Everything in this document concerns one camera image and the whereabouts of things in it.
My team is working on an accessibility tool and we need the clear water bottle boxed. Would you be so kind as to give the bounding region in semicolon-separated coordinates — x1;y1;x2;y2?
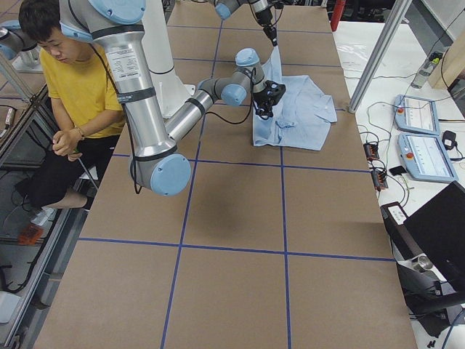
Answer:
411;51;443;89

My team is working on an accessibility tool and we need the red cylinder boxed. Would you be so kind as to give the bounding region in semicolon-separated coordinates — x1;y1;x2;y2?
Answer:
330;0;346;32

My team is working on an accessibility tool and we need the far blue teach pendant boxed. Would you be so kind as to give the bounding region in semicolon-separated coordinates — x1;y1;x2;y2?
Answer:
394;95;440;135

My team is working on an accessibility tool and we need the light blue button shirt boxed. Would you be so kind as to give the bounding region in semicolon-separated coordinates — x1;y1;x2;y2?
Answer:
253;47;337;151

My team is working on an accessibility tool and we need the person in yellow shirt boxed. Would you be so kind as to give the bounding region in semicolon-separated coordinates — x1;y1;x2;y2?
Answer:
19;1;125;210

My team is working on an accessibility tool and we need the black laptop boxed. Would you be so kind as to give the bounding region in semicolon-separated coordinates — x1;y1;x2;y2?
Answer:
404;181;464;291

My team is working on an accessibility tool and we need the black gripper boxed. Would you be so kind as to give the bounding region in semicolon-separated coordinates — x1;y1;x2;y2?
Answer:
256;5;283;47
253;80;286;119

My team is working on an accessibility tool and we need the near blue teach pendant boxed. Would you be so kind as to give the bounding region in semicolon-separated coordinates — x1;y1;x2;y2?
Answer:
397;132;458;183

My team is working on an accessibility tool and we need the clear plastic bag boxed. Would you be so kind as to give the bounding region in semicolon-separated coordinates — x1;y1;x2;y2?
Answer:
336;43;368;71

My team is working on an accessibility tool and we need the aluminium frame post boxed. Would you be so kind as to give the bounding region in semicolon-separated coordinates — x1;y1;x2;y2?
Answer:
347;0;412;113

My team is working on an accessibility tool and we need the blue teach pendant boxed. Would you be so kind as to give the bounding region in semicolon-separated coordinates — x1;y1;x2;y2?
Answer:
397;132;458;183
394;95;440;135

